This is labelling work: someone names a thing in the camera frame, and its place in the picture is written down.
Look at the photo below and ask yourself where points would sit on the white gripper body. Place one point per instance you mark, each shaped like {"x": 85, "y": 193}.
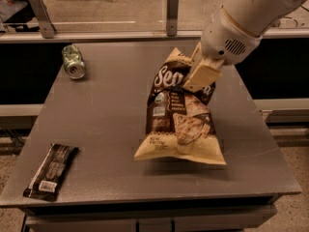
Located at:
{"x": 227, "y": 40}

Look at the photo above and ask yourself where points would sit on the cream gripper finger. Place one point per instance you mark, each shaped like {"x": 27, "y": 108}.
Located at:
{"x": 204, "y": 73}
{"x": 196, "y": 56}

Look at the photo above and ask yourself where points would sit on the brown sea salt chip bag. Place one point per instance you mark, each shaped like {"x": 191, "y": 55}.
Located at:
{"x": 179, "y": 122}

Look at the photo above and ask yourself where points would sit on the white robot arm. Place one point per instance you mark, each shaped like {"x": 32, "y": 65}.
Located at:
{"x": 257, "y": 16}

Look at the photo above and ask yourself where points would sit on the green soda can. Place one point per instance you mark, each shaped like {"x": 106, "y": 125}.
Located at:
{"x": 72, "y": 62}

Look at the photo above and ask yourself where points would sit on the clear acrylic barrier panel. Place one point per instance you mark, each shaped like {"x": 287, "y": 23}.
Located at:
{"x": 108, "y": 16}

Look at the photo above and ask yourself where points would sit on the dark brown snack bar wrapper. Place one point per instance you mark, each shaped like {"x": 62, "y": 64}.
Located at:
{"x": 51, "y": 173}

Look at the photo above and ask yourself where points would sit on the middle metal bracket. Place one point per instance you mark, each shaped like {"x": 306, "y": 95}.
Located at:
{"x": 172, "y": 18}

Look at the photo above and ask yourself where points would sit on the metal bracket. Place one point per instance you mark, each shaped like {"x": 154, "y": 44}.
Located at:
{"x": 46, "y": 27}
{"x": 172, "y": 18}

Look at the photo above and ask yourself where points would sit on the grey table drawer frame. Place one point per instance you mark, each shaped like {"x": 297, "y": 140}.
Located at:
{"x": 208, "y": 215}

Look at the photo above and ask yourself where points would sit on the left metal bracket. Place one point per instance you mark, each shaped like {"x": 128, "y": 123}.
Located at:
{"x": 46, "y": 27}

